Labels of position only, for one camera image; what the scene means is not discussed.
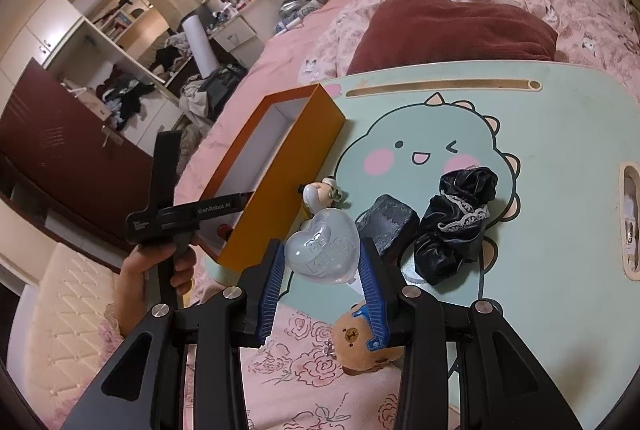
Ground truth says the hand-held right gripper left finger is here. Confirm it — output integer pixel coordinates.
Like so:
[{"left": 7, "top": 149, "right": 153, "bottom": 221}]
[{"left": 60, "top": 238, "right": 287, "bottom": 430}]

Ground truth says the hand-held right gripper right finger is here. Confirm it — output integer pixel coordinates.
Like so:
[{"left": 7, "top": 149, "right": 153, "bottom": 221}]
[{"left": 357, "top": 237, "right": 583, "bottom": 430}]

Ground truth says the brown bear plush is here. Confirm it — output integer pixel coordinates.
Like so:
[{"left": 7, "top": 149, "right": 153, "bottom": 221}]
[{"left": 331, "top": 302, "right": 402, "bottom": 373}]

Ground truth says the clear heart-shaped case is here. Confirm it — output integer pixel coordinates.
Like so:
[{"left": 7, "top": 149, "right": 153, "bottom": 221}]
[{"left": 284, "top": 208, "right": 361, "bottom": 285}]

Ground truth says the black rectangular box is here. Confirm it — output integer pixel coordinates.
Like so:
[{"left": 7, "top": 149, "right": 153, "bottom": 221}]
[{"left": 356, "top": 194, "right": 421, "bottom": 261}]

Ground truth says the black satin scrunchie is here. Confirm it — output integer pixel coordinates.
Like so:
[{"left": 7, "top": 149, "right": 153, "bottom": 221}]
[{"left": 412, "top": 166, "right": 499, "bottom": 287}]

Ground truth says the small white plush keychain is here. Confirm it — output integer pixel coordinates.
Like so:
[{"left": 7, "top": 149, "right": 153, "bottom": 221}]
[{"left": 301, "top": 177, "right": 346, "bottom": 213}]

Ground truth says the orange cardboard box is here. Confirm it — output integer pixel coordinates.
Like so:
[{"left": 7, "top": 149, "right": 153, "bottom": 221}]
[{"left": 197, "top": 83, "right": 347, "bottom": 271}]

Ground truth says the person's left hand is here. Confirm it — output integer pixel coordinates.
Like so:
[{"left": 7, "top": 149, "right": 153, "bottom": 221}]
[{"left": 117, "top": 245, "right": 199, "bottom": 337}]

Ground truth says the dark red door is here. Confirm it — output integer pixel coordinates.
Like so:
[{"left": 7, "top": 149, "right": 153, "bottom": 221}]
[{"left": 0, "top": 57, "right": 167, "bottom": 255}]

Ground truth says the cream quilted cushion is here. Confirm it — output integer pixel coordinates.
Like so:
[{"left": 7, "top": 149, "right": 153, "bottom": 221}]
[{"left": 7, "top": 242, "right": 132, "bottom": 421}]

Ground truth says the black bag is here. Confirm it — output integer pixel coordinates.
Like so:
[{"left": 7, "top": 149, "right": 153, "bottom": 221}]
[{"left": 200, "top": 64, "right": 249, "bottom": 111}]

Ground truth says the white paper roll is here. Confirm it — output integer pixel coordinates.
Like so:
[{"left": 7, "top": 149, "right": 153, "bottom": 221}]
[{"left": 181, "top": 14, "right": 219, "bottom": 78}]

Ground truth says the white nightstand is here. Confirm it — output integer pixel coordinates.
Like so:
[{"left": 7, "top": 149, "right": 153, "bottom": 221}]
[{"left": 215, "top": 17, "right": 264, "bottom": 60}]

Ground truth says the mint cartoon lap desk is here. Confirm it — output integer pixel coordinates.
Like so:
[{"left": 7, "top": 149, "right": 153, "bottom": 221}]
[{"left": 172, "top": 61, "right": 640, "bottom": 430}]

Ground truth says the white shelf unit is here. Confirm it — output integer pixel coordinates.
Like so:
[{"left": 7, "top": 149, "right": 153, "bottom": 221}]
[{"left": 0, "top": 0, "right": 182, "bottom": 151}]

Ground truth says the blue and white clothes pile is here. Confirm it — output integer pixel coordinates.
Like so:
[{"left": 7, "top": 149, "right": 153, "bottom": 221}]
[{"left": 272, "top": 0, "right": 329, "bottom": 35}]

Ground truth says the maroon pillow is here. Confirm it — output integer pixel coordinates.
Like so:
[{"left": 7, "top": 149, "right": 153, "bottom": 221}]
[{"left": 346, "top": 0, "right": 559, "bottom": 75}]

